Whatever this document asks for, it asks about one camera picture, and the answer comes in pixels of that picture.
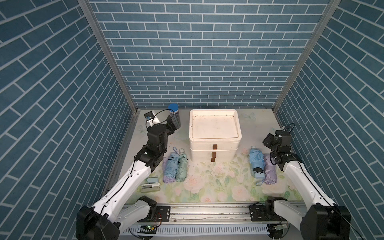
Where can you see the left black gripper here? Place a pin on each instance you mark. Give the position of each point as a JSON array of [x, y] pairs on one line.
[[170, 126]]

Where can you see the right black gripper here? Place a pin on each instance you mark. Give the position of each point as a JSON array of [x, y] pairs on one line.
[[269, 138]]

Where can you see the light blue umbrella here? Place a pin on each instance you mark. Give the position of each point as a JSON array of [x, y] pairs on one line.
[[257, 162], [174, 156]]

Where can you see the white plastic drawer cabinet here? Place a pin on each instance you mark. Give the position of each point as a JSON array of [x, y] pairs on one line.
[[214, 135]]

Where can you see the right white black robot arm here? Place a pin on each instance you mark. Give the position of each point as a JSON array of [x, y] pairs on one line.
[[323, 219]]

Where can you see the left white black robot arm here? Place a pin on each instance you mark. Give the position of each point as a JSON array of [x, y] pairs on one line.
[[106, 218]]

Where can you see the purple folded umbrella right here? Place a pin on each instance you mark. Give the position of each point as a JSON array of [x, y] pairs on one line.
[[270, 170]]

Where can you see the purple folded umbrella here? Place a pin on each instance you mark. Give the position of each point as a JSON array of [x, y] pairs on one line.
[[169, 171], [270, 170]]

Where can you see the purple folded umbrella left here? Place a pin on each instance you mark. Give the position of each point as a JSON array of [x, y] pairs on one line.
[[169, 171]]

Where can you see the green folded umbrella left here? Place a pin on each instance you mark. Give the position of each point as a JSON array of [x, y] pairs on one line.
[[182, 171]]

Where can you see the blue lid pencil tube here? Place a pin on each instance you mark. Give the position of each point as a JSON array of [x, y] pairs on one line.
[[174, 112]]

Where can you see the floral table mat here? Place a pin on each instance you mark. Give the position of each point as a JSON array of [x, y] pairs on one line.
[[227, 182]]

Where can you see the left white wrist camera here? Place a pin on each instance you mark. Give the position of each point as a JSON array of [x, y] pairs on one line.
[[151, 119]]

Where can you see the metal base rail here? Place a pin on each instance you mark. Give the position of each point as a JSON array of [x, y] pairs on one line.
[[213, 214]]

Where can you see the white slotted cable duct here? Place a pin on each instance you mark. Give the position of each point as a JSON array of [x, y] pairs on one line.
[[199, 230]]

